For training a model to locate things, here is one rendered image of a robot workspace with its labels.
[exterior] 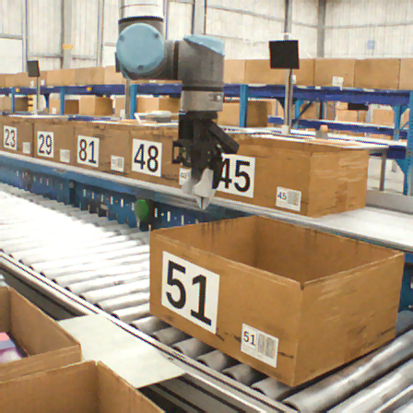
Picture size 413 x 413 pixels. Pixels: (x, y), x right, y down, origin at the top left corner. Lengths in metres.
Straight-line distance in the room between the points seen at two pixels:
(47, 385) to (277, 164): 0.97
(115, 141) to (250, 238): 0.92
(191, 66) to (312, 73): 5.92
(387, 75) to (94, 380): 6.00
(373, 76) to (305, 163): 5.20
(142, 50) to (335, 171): 0.68
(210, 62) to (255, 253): 0.44
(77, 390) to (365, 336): 0.51
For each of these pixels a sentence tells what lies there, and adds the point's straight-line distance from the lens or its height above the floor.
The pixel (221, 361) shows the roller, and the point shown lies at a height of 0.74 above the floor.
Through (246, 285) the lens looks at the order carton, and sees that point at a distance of 0.91.
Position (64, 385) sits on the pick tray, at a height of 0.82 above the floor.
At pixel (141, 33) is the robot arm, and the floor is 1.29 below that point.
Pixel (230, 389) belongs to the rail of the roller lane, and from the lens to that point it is 0.89.
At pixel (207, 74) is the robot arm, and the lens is 1.20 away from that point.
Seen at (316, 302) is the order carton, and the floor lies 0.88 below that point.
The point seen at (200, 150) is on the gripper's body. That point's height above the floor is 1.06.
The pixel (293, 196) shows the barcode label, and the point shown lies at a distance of 1.48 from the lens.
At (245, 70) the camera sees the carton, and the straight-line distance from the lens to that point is 7.84.
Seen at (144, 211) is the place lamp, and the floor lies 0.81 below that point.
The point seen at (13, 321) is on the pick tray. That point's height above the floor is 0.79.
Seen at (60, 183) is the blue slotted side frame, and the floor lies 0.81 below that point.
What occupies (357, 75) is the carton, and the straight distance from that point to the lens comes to 6.73.
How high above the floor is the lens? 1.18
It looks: 11 degrees down
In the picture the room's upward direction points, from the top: 2 degrees clockwise
